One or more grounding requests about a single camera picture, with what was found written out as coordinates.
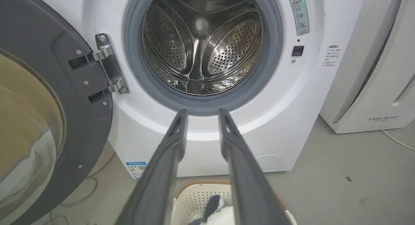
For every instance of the cream perforated laundry basket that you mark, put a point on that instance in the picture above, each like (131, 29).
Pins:
(194, 202)

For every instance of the white air purifier appliance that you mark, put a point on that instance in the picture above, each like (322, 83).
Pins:
(373, 63)

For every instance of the white and dark cloth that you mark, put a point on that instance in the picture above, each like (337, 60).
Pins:
(215, 212)

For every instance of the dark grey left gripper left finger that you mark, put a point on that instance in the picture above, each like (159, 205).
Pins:
(159, 183)

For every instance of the white front-load washing machine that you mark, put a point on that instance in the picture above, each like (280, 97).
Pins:
(275, 98)

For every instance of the grey washing machine door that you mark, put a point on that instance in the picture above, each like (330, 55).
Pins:
(42, 105)

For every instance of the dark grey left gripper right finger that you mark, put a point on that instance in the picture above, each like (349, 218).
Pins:
(249, 183)

